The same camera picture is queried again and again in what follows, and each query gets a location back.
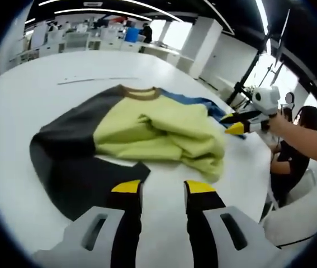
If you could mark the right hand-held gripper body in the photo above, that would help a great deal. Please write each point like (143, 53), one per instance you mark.
(268, 100)

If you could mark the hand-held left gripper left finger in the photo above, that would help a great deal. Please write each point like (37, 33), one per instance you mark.
(124, 223)

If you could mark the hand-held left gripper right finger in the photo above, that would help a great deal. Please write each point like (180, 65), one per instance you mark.
(203, 223)

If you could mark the yellow blue black garment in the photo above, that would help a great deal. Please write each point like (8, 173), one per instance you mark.
(147, 131)

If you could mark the template line marking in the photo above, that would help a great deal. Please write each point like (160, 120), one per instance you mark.
(91, 80)

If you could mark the person's right hand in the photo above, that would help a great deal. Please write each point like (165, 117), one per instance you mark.
(278, 124)

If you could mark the black tripod stand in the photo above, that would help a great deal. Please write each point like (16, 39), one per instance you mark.
(249, 72)

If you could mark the white square pillar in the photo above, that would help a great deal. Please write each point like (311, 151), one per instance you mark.
(203, 44)

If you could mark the curved ceiling light strip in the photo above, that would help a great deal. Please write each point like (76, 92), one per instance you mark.
(105, 9)
(263, 14)

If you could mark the person's white printed shirt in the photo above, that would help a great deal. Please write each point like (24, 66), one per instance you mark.
(300, 220)

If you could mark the white counter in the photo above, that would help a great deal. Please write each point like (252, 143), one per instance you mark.
(158, 54)

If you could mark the blue bin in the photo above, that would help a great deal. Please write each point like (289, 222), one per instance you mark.
(133, 35)

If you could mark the white shelf cart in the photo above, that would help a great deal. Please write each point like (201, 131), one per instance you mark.
(76, 42)

